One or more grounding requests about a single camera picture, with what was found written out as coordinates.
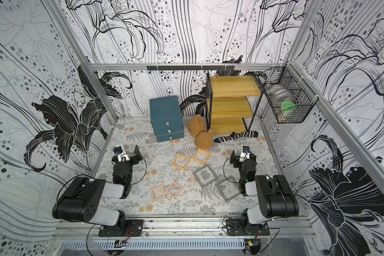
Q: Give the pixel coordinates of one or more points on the yellow brooch box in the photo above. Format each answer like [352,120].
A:
[201,156]
[181,162]

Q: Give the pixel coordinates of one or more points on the green lidded cup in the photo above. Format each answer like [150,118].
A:
[287,109]

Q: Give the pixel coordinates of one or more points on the black wire basket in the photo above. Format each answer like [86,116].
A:
[281,84]

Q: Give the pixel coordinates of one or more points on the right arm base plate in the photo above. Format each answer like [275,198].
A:
[235,227]

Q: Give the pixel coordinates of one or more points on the yellow wooden shelf rack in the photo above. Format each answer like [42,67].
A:
[227,101]

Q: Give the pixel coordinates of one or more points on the white slotted cable duct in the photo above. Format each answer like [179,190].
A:
[161,244]

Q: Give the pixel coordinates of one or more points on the grey brooch box lower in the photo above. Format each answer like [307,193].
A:
[228,188]

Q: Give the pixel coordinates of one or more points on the pink brooch box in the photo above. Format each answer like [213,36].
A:
[174,189]
[158,193]

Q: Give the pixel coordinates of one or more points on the striped sock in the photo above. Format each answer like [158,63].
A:
[235,136]

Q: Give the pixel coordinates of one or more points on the teal drawer cabinet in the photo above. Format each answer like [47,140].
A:
[166,118]

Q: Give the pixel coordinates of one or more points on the brown teddy bear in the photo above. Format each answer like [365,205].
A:
[197,128]

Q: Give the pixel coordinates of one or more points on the pink brooch box right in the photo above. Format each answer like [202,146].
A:
[174,189]

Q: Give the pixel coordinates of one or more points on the pink brooch box left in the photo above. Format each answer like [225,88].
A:
[158,193]

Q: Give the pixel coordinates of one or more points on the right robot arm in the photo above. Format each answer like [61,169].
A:
[275,197]

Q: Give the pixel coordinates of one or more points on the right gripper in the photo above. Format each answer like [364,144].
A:
[244,161]

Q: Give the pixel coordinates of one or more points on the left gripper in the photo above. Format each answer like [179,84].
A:
[128,159]

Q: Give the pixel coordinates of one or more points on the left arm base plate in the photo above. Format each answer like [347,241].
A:
[128,228]

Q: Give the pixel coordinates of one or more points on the black bar on rail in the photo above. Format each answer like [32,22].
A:
[190,67]

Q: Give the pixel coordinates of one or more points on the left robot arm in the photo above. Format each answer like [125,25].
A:
[80,202]

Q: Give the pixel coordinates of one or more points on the grey brooch box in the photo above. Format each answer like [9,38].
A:
[205,176]
[228,188]

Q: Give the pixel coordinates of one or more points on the grey brooch box upper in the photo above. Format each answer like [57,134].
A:
[205,176]

